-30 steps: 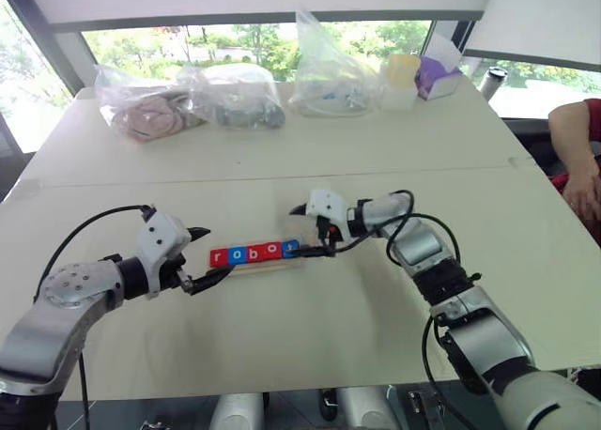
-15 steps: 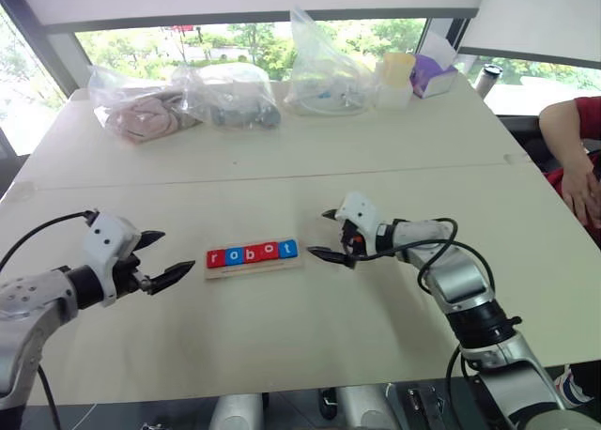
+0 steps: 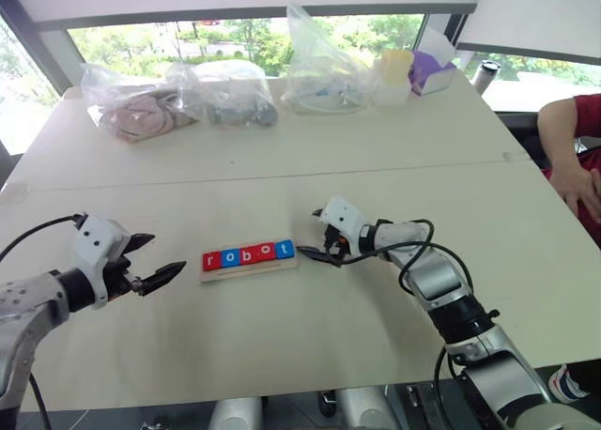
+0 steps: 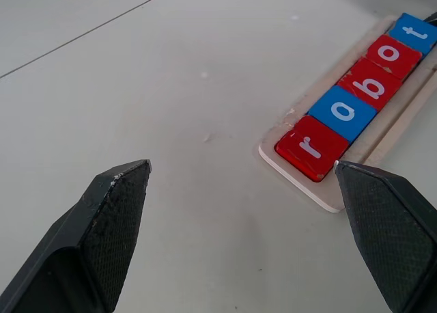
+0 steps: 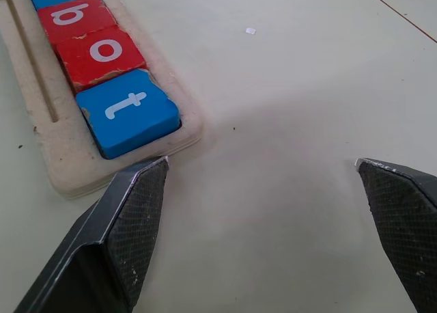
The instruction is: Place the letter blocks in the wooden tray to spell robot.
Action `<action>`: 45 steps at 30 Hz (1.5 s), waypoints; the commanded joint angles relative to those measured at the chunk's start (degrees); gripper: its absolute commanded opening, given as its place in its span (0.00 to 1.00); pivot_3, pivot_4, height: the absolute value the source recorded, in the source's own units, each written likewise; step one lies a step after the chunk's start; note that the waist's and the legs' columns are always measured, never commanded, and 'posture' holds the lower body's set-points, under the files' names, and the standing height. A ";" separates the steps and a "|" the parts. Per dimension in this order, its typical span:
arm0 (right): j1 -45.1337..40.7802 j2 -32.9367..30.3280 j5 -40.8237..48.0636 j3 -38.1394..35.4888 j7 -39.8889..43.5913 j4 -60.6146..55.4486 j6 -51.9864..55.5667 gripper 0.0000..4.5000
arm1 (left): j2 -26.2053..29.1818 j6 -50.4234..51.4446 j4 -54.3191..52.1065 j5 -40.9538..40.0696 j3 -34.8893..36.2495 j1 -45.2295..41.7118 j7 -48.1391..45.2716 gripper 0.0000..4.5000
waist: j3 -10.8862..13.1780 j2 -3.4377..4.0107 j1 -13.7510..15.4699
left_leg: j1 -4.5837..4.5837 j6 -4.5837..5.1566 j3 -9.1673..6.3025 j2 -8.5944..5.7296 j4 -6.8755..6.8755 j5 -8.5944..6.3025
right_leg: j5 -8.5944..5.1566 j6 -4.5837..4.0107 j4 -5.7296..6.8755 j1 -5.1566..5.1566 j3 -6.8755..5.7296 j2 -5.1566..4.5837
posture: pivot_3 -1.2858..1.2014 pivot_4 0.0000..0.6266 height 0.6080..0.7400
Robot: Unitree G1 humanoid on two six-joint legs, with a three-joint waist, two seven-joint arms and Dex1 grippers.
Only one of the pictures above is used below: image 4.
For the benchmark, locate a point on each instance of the blue tile letter o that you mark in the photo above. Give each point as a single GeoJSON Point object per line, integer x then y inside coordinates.
{"type": "Point", "coordinates": [355, 121]}

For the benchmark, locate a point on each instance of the red tile letter o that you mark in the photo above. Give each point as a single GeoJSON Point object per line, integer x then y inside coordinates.
{"type": "Point", "coordinates": [404, 61]}

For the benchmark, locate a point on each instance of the blue tile letter t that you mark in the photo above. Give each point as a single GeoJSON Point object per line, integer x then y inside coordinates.
{"type": "Point", "coordinates": [420, 43]}

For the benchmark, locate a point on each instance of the red tile letter b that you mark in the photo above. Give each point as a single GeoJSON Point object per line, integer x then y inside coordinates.
{"type": "Point", "coordinates": [362, 77]}

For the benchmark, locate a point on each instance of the red tile letter r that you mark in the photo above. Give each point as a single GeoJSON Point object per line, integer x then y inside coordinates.
{"type": "Point", "coordinates": [307, 156]}

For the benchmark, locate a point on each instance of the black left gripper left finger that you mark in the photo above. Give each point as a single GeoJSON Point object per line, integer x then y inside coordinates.
{"type": "Point", "coordinates": [85, 251]}

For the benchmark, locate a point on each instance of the light wooden letter tray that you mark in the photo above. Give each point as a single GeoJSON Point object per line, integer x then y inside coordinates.
{"type": "Point", "coordinates": [300, 186]}

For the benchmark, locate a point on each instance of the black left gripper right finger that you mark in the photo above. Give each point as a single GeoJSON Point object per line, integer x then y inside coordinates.
{"type": "Point", "coordinates": [392, 231]}

